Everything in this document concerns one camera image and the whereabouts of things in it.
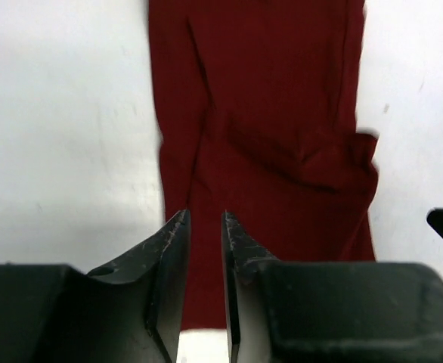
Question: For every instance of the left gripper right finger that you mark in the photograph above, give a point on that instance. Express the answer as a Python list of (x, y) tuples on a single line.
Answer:
[(281, 311)]

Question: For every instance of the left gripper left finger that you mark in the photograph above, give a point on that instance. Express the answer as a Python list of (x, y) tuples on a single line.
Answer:
[(126, 310)]

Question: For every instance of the dark red t shirt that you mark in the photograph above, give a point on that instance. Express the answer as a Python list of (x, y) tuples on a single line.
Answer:
[(255, 101)]

